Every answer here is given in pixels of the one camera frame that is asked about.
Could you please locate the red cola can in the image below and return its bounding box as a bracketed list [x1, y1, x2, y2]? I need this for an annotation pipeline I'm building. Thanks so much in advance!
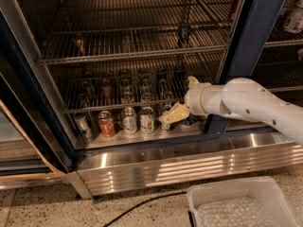
[98, 111, 116, 137]

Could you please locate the blue silver energy can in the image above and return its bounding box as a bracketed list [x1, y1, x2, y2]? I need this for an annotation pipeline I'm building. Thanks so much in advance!
[161, 103, 173, 132]

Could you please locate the bubble wrap sheet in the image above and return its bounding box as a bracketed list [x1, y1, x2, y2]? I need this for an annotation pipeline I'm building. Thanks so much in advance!
[198, 197, 281, 227]

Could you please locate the upper wire fridge shelf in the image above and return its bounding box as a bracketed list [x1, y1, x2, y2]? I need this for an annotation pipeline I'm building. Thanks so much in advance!
[39, 25, 231, 65]

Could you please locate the blue silver redbull can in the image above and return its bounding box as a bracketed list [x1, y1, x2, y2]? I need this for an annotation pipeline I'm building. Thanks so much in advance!
[178, 26, 190, 48]

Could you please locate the clear plastic bin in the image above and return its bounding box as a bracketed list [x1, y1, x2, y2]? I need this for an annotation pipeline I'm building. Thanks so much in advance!
[187, 177, 299, 227]

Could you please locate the white green soda can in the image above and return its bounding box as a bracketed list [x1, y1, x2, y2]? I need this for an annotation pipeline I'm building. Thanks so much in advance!
[122, 107, 137, 135]

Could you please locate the right compartment wire shelf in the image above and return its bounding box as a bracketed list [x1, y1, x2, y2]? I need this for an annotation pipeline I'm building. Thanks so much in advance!
[251, 18, 303, 92]

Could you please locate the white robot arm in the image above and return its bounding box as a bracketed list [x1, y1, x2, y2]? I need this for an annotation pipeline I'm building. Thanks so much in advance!
[159, 76, 303, 146]

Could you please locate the open glass fridge door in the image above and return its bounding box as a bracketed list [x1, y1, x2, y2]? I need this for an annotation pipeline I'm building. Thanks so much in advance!
[0, 15, 70, 189]

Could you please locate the black floor cable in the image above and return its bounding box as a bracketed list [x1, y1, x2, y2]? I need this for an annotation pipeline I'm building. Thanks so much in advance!
[102, 190, 187, 227]

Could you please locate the blue pepsi can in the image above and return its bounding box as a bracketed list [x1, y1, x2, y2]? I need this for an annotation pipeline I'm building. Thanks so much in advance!
[181, 113, 194, 126]

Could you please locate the wire fridge shelf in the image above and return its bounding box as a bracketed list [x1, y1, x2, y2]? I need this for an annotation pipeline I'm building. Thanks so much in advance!
[65, 66, 213, 114]
[39, 25, 231, 65]

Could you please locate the steel fridge base grille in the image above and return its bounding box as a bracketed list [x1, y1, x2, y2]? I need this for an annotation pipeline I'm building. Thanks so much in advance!
[66, 132, 303, 199]

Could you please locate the middle wire fridge shelf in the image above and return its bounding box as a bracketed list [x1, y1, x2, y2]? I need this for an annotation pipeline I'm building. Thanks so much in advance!
[65, 66, 213, 114]

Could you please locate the silver can far left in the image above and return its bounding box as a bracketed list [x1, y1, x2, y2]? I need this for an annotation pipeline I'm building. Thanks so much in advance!
[73, 113, 92, 138]

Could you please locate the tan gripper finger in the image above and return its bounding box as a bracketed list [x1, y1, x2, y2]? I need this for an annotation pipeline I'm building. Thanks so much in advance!
[187, 76, 199, 89]
[159, 102, 190, 123]

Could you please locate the dark blue fridge pillar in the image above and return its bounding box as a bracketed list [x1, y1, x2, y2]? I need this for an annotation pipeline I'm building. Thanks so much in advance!
[205, 0, 293, 135]

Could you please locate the white can right compartment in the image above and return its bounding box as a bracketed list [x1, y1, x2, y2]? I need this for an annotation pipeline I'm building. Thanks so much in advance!
[283, 0, 303, 34]

